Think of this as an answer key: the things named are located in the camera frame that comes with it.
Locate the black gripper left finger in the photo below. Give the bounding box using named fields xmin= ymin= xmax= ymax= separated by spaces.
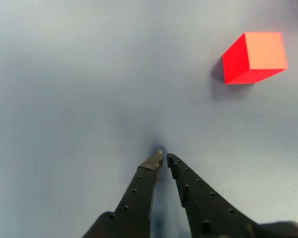
xmin=82 ymin=149 xmax=164 ymax=238

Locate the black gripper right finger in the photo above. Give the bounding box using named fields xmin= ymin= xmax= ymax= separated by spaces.
xmin=166 ymin=153 xmax=260 ymax=238

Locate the red cube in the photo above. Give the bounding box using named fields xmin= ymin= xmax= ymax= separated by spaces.
xmin=222 ymin=31 xmax=289 ymax=85

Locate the dark blue table mat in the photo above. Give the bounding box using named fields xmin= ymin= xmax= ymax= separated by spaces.
xmin=0 ymin=0 xmax=298 ymax=238

